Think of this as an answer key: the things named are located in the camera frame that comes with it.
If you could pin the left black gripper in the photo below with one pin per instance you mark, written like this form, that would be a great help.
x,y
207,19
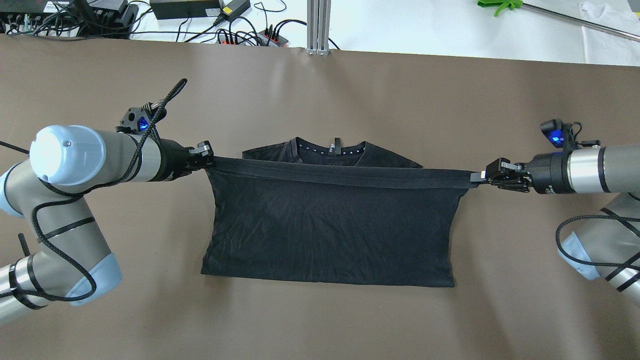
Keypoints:
x,y
172,160

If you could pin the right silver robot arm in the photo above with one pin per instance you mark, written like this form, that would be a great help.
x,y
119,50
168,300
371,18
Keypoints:
x,y
602,244

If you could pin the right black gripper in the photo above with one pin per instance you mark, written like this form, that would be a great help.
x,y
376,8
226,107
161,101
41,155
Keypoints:
x,y
546,173

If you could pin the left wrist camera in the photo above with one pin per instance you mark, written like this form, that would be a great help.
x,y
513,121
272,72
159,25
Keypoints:
x,y
136,120

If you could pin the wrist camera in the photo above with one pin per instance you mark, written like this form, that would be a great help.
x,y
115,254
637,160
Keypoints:
x,y
136,120
564,135

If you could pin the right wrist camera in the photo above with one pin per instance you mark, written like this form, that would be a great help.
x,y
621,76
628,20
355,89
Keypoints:
x,y
564,135

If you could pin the green handled tool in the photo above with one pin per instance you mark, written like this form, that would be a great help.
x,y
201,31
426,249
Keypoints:
x,y
500,5

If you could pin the aluminium frame post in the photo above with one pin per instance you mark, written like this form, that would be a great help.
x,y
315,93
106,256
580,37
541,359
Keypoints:
x,y
318,23

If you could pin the black power adapter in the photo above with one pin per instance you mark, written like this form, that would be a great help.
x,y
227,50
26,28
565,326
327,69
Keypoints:
x,y
183,9

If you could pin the black t-shirt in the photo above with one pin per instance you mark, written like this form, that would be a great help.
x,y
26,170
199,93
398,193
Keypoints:
x,y
290,212

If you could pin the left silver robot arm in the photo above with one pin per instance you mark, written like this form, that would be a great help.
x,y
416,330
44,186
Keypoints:
x,y
74,263

